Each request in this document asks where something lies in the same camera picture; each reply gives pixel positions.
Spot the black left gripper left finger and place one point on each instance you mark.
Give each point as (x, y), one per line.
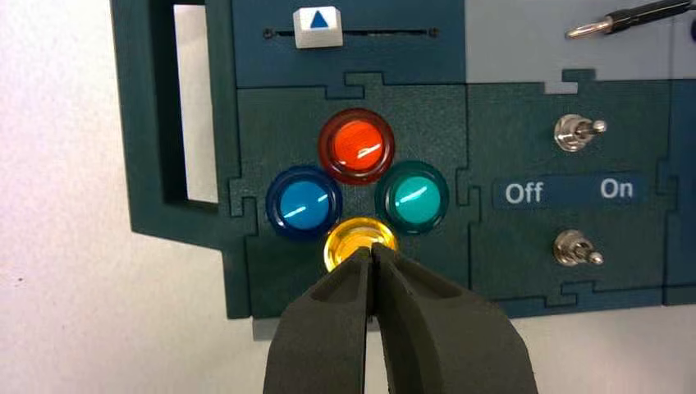
(321, 348)

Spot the red round push button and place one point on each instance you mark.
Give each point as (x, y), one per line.
(356, 146)

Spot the dark teal grey control box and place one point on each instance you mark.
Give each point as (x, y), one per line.
(272, 125)

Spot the green round push button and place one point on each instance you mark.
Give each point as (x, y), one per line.
(412, 198)

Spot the metal toggle switch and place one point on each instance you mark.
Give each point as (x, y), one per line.
(571, 248)
(571, 133)

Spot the yellow round push button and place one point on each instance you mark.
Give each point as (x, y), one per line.
(348, 236)

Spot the white slider knob blue triangle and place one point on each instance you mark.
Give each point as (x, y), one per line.
(318, 27)

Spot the blue round push button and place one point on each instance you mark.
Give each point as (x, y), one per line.
(302, 202)

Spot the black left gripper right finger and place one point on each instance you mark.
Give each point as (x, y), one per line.
(446, 348)

